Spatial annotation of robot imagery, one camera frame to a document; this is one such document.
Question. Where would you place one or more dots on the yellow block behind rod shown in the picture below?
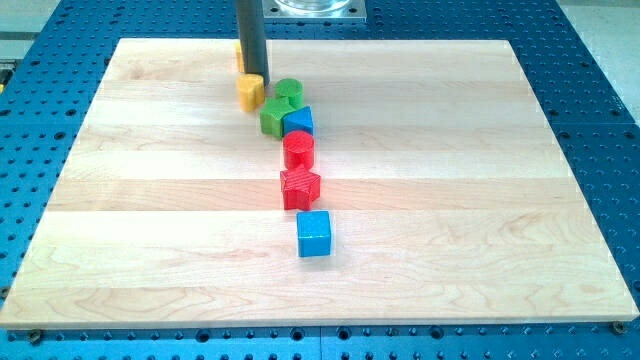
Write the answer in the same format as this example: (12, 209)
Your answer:
(239, 57)

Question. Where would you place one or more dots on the red star block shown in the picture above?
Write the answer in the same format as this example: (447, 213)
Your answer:
(300, 188)

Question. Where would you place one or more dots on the yellow heart block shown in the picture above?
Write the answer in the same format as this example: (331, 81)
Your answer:
(251, 91)

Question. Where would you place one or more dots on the blue triangle block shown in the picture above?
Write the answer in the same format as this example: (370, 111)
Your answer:
(299, 120)

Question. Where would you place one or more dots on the green star block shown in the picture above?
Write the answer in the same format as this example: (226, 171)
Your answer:
(272, 114)

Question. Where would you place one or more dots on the light wooden board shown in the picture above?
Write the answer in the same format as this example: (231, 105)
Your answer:
(449, 197)

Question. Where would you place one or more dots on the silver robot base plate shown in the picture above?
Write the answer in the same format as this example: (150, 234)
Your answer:
(314, 10)

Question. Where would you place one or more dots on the blue cube block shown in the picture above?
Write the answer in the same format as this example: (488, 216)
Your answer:
(314, 233)

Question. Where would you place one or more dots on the blue perforated metal table plate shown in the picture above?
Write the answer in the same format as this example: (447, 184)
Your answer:
(51, 90)

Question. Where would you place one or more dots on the red cylinder block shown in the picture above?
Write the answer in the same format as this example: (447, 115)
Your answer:
(298, 150)

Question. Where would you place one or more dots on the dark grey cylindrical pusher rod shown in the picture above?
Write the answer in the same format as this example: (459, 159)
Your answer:
(252, 36)

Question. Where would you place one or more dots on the green cylinder block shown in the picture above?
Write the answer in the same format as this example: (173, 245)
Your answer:
(292, 90)

